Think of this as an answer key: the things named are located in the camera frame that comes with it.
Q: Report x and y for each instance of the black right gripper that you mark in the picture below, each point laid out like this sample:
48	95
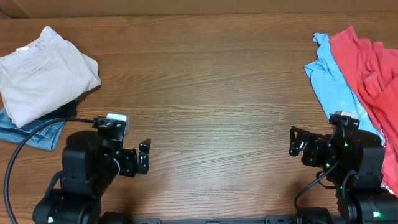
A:
316	144

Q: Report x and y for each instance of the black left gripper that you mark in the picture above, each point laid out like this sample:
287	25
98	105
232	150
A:
130	166

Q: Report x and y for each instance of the beige khaki shorts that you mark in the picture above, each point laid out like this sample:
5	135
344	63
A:
44	75

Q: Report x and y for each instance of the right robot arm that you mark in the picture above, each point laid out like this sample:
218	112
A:
352	160

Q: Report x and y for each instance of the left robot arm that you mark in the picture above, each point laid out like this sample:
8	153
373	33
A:
91	162

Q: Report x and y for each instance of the light blue shirt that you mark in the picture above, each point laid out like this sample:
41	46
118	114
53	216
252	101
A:
330	86

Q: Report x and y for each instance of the folded black garment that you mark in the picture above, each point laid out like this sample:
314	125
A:
65	111

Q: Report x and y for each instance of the folded blue denim jeans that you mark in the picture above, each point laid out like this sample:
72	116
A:
47	138

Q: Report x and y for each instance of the red shirt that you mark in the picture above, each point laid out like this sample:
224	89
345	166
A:
370	70

